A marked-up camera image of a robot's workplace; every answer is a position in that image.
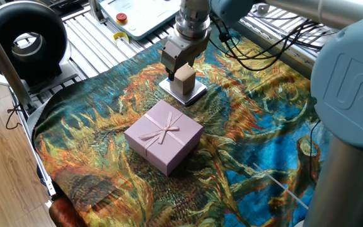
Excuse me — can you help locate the grey Schunk gripper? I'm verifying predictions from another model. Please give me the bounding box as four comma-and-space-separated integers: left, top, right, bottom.
161, 28, 213, 82

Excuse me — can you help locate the light wooden block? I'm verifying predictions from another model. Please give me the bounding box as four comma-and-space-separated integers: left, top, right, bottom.
173, 64, 197, 96

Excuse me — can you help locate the silver digital scale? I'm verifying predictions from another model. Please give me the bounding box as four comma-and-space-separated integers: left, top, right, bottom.
158, 77, 208, 107

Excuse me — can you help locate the silver force torque sensor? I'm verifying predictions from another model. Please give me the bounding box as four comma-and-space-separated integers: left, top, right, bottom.
174, 6, 213, 41

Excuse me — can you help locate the white teach pendant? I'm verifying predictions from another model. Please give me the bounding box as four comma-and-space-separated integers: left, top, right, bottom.
99, 0, 182, 41

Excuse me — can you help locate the pink gift box with ribbon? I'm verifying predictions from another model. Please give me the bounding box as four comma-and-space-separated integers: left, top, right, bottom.
124, 99, 205, 177

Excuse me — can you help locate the yellow tape piece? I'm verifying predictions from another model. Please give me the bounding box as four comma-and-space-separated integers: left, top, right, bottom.
113, 31, 131, 45

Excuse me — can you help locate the sunflower painting cloth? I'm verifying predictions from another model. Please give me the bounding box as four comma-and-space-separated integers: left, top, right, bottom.
32, 30, 333, 227

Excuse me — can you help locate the black keyboard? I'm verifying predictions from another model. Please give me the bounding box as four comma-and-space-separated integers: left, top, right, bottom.
41, 0, 89, 15

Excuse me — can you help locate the black cable with green plug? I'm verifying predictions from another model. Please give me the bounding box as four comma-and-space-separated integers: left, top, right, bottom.
209, 17, 340, 72

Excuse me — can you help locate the metal bracket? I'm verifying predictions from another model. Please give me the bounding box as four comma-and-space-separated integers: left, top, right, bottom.
88, 0, 107, 25

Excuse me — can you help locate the aluminium rail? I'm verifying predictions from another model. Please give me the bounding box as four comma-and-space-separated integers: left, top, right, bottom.
231, 19, 320, 80

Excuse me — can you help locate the thin white cable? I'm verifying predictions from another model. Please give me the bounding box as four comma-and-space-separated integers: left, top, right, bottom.
252, 162, 309, 210

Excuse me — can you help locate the thin black cable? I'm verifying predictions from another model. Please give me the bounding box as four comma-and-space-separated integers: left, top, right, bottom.
308, 119, 321, 179

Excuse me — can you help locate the black floor cable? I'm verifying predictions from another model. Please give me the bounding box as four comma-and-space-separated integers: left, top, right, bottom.
4, 105, 24, 131

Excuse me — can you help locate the slanted aluminium post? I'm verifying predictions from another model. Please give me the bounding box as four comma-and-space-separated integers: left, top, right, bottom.
0, 9, 37, 112

